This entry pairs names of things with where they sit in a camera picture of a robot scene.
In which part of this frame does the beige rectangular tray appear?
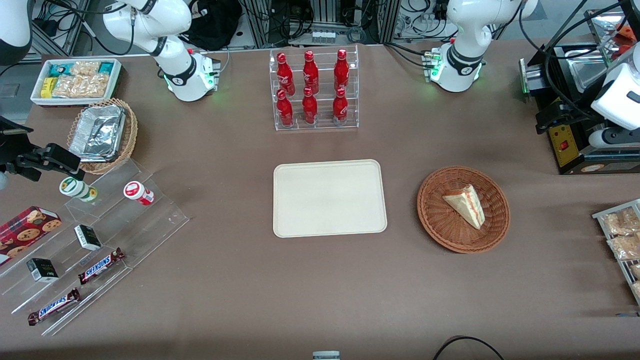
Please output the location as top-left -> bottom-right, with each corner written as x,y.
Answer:
272,159 -> 388,239

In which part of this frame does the green lid cup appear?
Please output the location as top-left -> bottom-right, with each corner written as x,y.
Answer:
59,176 -> 98,203

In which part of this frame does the grey wire snack rack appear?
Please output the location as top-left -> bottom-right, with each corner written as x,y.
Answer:
592,199 -> 640,306

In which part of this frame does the Snickers bar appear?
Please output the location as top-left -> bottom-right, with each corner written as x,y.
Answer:
27,288 -> 81,326
78,247 -> 125,285

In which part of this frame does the clear acrylic stepped stand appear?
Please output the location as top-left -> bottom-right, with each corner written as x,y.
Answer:
0,159 -> 190,337

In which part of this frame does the triangular sandwich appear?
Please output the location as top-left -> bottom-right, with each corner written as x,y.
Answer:
442,184 -> 486,230

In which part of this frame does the red lid cup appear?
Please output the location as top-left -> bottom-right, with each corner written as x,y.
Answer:
123,181 -> 155,206

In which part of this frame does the light wicker basket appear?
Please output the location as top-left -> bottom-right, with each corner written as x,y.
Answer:
66,98 -> 139,175

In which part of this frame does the brown wicker basket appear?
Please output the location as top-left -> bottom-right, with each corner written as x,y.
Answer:
416,165 -> 511,254

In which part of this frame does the small black box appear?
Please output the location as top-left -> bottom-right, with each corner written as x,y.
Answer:
74,224 -> 103,251
26,258 -> 59,283

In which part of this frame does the aluminium foil tray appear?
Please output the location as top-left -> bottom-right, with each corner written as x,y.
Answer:
68,104 -> 127,163

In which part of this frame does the steel warmer pan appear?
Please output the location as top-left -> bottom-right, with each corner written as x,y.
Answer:
569,49 -> 615,93

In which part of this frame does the black bag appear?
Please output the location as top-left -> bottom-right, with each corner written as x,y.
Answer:
181,0 -> 242,51

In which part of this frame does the black table cable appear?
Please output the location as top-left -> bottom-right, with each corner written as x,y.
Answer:
432,335 -> 506,360

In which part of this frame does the black food warmer machine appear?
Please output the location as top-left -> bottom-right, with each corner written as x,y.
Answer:
519,7 -> 640,176

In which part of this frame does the clear cracker bag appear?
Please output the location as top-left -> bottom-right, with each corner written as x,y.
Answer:
51,74 -> 110,99
70,61 -> 101,77

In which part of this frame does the white snack bin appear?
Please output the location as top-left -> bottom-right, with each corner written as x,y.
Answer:
30,58 -> 123,108

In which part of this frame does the red cola bottle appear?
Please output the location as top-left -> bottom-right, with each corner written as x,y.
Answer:
301,86 -> 319,125
276,52 -> 296,97
276,89 -> 295,127
332,87 -> 349,125
333,48 -> 350,92
302,50 -> 320,95

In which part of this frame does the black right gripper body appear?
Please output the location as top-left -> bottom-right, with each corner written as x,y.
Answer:
0,117 -> 51,182

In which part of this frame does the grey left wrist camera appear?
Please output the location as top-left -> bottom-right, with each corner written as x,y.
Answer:
588,127 -> 640,150

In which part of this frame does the clear acrylic bottle rack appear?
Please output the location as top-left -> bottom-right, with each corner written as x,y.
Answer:
269,45 -> 360,132

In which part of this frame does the red cookie box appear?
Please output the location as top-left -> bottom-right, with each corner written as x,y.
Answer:
0,205 -> 63,267

